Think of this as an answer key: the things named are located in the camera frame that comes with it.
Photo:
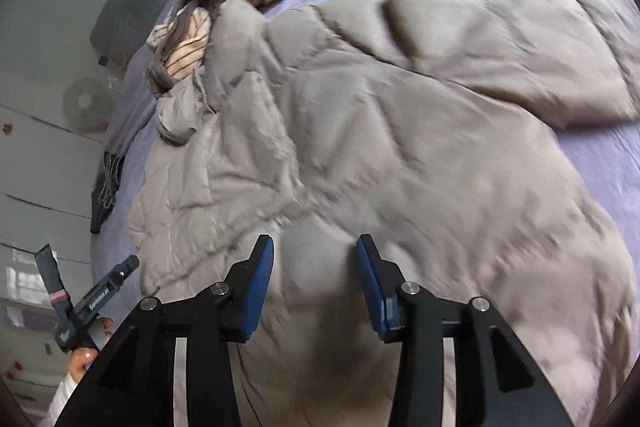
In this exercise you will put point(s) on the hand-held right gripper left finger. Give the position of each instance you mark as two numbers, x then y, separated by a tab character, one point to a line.
260	279

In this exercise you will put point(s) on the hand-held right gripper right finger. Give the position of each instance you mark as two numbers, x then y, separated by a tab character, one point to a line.
372	289

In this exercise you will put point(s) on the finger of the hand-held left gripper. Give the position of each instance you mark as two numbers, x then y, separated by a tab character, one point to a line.
51	274
107	287

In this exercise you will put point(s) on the taupe puffer jacket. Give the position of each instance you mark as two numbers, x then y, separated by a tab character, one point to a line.
375	132

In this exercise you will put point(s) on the person's left forearm white sleeve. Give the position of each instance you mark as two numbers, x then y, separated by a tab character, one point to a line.
57	402

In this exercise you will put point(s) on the person's left hand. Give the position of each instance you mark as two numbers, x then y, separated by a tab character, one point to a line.
85	357

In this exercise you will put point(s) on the dark green cloth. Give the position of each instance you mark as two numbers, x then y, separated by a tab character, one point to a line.
100	209

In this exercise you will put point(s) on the white fan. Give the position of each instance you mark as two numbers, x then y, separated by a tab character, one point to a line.
82	102

